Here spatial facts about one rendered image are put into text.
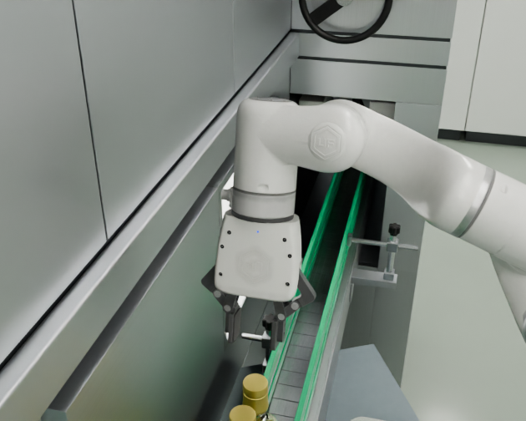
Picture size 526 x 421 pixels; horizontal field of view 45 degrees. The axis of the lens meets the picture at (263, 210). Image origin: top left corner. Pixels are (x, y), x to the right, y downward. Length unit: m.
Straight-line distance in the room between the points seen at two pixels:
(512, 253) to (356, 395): 0.79
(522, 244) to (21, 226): 0.49
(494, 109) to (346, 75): 3.01
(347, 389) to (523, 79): 3.33
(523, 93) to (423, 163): 3.79
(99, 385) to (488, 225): 0.44
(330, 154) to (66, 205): 0.27
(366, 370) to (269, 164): 0.87
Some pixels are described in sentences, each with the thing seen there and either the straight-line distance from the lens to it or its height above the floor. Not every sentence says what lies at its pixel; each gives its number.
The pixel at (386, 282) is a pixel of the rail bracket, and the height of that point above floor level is 0.86.
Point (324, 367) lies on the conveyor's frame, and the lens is 1.31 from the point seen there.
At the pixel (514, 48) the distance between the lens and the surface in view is 4.44.
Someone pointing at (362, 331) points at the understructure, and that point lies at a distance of 1.98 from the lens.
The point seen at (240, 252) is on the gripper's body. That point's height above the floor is 1.36.
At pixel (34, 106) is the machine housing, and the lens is 0.58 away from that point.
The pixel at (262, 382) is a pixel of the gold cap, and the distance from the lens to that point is 0.87.
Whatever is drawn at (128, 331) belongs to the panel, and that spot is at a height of 1.31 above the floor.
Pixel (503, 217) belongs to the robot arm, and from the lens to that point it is 0.71.
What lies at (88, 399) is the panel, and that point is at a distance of 0.69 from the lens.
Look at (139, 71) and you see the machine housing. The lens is 0.76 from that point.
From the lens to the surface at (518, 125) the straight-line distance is 4.61.
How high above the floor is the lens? 1.78
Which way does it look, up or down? 30 degrees down
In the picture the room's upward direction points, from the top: straight up
